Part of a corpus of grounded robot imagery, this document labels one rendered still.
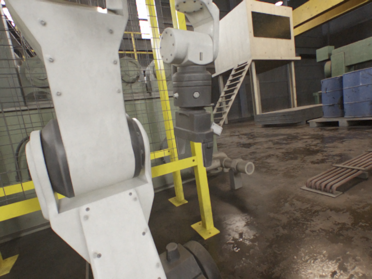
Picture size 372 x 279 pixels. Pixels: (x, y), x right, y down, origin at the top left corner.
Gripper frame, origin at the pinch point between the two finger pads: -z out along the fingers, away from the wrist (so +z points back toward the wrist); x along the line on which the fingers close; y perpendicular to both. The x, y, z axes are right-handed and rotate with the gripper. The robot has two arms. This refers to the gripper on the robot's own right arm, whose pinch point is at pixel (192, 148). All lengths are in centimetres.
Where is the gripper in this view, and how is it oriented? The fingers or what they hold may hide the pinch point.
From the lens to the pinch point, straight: 46.5
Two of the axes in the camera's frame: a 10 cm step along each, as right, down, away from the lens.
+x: -5.6, -2.1, 8.0
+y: -8.2, 1.9, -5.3
